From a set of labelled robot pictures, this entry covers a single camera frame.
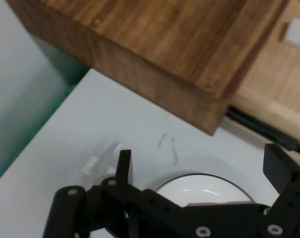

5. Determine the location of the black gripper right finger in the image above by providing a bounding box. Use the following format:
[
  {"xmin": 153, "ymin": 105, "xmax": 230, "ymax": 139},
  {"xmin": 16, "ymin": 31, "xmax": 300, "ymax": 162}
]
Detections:
[{"xmin": 260, "ymin": 143, "xmax": 300, "ymax": 238}]

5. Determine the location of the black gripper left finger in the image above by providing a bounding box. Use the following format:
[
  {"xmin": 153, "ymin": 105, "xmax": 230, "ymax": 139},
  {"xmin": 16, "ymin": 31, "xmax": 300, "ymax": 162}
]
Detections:
[{"xmin": 43, "ymin": 149, "xmax": 190, "ymax": 238}]

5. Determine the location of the white ceramic cutlery rest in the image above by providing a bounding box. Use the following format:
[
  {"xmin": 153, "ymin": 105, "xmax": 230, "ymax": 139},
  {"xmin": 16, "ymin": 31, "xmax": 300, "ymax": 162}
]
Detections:
[
  {"xmin": 285, "ymin": 18, "xmax": 300, "ymax": 53},
  {"xmin": 81, "ymin": 141, "xmax": 123, "ymax": 179}
]

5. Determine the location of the white plate with black rim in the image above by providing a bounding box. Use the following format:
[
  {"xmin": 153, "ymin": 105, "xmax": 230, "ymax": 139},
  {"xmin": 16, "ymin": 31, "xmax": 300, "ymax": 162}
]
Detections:
[{"xmin": 150, "ymin": 163, "xmax": 267, "ymax": 209}]

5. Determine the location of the light wooden drawer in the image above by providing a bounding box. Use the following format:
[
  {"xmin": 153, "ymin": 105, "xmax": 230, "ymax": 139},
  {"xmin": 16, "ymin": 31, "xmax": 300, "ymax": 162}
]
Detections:
[{"xmin": 229, "ymin": 0, "xmax": 300, "ymax": 172}]

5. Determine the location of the dark wooden cabinet box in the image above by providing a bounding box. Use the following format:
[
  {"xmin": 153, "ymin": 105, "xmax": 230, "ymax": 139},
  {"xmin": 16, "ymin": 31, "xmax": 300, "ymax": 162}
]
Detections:
[{"xmin": 6, "ymin": 0, "xmax": 289, "ymax": 136}]

